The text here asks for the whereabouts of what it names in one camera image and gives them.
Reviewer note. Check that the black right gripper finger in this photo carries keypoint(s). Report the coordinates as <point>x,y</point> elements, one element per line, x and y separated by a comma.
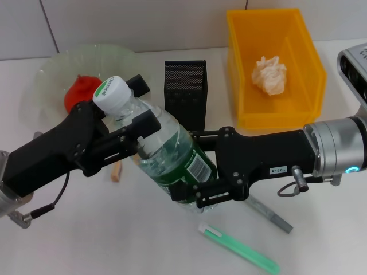
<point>146,123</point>

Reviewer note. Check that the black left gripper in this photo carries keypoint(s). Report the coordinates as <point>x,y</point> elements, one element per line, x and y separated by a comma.
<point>51,154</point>

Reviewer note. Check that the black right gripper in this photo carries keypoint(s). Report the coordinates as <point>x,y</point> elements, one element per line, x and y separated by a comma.
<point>258,154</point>

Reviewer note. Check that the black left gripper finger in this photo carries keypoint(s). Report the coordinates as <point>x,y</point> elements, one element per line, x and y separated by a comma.
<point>139,86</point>

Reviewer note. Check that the clear plastic water bottle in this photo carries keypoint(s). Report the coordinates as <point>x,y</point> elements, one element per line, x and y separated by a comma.
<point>169,149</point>

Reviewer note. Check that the orange fruit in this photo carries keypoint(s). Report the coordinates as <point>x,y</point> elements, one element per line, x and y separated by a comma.
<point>77,91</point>

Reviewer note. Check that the white paper ball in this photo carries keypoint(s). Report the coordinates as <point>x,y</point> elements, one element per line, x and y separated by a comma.
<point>269,76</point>

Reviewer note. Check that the black mesh pen holder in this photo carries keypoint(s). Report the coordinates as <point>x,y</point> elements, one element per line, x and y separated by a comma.
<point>185,86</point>

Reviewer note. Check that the green glass fruit plate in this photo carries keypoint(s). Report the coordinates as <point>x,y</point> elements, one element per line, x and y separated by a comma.
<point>57,66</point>

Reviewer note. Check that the green pen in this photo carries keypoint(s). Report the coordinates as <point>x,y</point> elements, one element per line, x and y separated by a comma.
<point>238,246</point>

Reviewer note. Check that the grey marker pen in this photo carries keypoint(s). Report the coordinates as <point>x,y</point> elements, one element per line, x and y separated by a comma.
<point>275,220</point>

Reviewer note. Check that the small wooden block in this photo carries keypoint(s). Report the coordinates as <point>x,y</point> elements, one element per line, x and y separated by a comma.
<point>116,173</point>

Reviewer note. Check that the yellow plastic bin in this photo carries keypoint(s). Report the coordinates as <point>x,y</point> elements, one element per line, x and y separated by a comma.
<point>246,100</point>

